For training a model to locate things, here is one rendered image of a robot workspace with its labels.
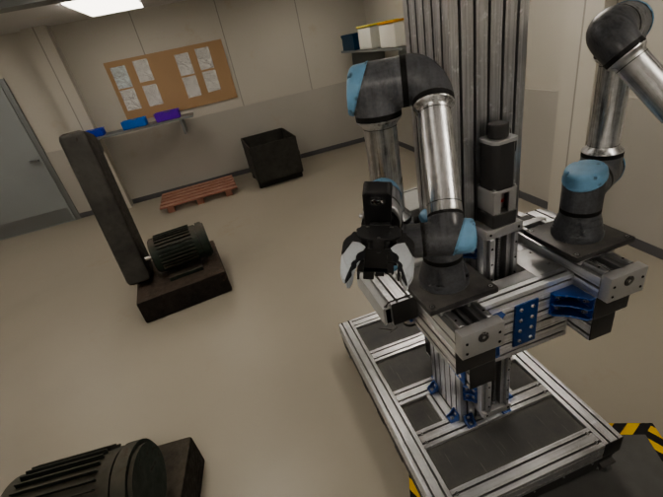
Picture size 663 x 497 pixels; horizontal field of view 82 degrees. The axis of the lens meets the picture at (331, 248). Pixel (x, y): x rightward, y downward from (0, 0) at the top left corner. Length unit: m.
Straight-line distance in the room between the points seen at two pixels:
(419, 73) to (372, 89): 0.11
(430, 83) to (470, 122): 0.34
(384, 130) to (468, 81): 0.33
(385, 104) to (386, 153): 0.12
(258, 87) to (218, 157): 1.35
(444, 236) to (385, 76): 0.39
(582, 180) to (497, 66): 0.42
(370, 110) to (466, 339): 0.65
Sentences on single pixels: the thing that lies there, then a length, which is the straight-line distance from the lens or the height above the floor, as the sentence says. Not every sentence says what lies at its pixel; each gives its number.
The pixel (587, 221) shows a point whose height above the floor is 1.24.
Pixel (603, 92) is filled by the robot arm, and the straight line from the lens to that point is 1.45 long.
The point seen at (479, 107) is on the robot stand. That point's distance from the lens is 1.27.
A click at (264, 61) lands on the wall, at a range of 6.98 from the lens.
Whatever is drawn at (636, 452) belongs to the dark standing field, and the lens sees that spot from 2.40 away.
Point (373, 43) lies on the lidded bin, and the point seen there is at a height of 1.65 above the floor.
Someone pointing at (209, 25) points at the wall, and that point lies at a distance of 6.93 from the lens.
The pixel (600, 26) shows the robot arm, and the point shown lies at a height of 1.77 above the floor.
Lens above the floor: 1.88
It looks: 29 degrees down
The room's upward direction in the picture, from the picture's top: 12 degrees counter-clockwise
